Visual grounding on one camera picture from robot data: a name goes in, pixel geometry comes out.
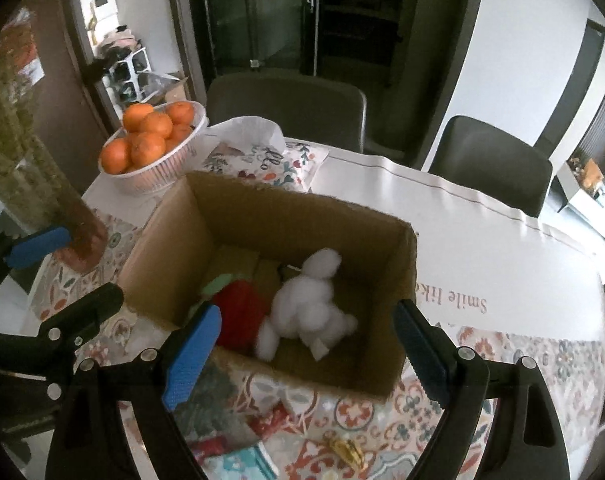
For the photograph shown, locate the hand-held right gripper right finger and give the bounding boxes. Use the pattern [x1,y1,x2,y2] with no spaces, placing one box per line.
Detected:
[392,299,572,480]

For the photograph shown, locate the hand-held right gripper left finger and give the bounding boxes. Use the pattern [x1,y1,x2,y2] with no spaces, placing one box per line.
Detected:
[45,302,223,480]

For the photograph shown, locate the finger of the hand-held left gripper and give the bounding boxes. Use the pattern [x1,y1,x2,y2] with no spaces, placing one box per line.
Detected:
[0,226,72,311]
[37,282,126,357]

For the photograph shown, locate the grey green cloth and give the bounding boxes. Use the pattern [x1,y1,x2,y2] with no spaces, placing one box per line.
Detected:
[176,360,257,448]

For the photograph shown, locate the red strawberry plush toy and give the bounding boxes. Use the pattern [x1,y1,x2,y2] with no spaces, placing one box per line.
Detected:
[185,272,270,356]

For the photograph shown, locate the small red pouch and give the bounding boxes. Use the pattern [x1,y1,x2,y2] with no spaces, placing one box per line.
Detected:
[191,436,229,462]

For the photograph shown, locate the white plush toy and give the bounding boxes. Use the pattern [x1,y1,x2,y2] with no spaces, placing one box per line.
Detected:
[255,247,359,362]

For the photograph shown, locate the teal tissue pack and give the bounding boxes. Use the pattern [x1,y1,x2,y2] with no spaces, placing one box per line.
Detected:
[202,442,279,480]

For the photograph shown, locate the brown cardboard box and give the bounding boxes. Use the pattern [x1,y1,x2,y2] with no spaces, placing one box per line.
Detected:
[117,170,418,401]

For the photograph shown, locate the glass vase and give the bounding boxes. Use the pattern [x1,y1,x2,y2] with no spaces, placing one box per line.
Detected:
[0,157,109,273]

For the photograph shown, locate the dried flower bouquet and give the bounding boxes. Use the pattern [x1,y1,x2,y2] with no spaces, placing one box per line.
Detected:
[0,25,90,241]

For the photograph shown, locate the patterned white tablecloth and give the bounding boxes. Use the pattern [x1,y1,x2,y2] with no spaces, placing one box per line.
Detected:
[27,130,605,480]

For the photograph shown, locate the pile of oranges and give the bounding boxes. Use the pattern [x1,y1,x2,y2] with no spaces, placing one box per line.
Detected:
[101,101,197,173]

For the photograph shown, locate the brown wooden door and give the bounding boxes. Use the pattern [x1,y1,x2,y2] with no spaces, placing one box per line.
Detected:
[0,0,108,161]

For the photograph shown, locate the white ribbed fruit basket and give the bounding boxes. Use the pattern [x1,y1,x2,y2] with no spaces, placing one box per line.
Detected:
[98,100,209,193]

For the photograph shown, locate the red and white door poster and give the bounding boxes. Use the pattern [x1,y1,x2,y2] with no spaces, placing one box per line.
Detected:
[0,10,46,86]

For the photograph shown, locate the white shoe rack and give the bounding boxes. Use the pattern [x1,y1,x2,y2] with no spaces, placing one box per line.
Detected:
[106,47,150,103]

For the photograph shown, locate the dark grey chair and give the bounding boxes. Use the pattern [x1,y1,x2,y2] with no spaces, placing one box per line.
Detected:
[427,115,554,218]
[206,74,368,153]

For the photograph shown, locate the open cardboard carton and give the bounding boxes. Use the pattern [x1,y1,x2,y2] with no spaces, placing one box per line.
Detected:
[140,72,190,107]

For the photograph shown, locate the floral tissue box cover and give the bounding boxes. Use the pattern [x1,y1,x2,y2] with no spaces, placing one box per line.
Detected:
[197,140,329,193]

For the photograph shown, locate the white tv cabinet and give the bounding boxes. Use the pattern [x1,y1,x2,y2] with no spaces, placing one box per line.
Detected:
[556,157,605,243]

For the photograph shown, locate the dark interior door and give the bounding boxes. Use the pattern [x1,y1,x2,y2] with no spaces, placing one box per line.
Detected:
[537,19,605,147]

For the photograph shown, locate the black glass sliding door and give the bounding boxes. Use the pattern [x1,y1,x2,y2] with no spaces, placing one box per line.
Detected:
[185,0,423,91]

